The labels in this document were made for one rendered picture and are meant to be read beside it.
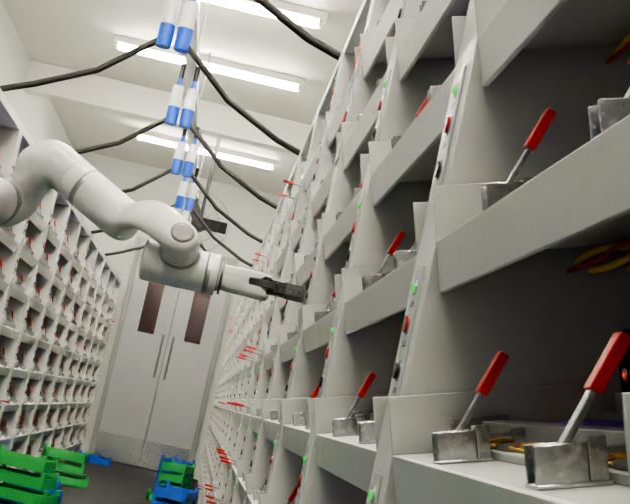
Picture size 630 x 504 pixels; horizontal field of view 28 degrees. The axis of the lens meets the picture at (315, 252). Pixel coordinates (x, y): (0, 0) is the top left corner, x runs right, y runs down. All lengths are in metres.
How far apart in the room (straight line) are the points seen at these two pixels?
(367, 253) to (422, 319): 0.72
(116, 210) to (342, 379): 0.91
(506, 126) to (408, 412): 0.27
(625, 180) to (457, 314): 0.49
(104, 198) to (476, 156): 1.54
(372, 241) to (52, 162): 1.00
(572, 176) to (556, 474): 0.17
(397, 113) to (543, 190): 1.09
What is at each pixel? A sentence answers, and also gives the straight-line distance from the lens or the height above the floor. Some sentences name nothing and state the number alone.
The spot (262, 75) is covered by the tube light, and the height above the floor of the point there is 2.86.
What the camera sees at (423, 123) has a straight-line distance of 1.42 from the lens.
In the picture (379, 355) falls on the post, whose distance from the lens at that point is 1.80.
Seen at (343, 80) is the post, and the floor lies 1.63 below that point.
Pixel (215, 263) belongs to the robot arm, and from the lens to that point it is 2.51.
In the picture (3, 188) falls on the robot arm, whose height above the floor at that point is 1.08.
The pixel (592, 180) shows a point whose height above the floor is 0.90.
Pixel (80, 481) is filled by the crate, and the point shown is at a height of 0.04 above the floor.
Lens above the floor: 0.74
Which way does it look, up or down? 8 degrees up
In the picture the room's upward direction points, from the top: 12 degrees clockwise
